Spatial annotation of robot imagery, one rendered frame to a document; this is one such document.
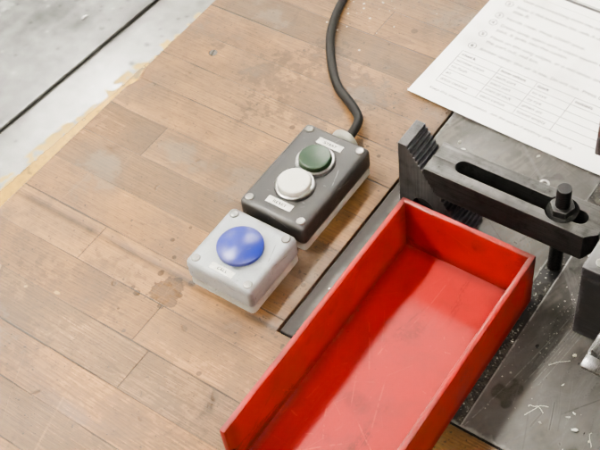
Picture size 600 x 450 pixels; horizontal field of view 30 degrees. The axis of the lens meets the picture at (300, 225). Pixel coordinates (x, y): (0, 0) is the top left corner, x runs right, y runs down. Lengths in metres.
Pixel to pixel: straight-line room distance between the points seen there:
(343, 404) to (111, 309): 0.22
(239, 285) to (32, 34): 1.81
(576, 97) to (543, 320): 0.25
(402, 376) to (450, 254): 0.12
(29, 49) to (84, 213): 1.62
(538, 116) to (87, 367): 0.46
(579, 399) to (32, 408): 0.43
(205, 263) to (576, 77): 0.40
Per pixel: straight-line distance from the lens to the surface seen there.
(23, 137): 2.44
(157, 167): 1.05
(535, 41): 1.13
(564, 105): 1.07
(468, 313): 0.91
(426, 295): 0.92
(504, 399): 0.88
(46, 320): 0.97
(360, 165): 0.98
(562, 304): 0.93
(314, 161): 0.97
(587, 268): 0.85
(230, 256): 0.92
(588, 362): 0.80
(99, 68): 2.53
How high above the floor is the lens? 1.66
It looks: 51 degrees down
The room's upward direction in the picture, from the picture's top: 9 degrees counter-clockwise
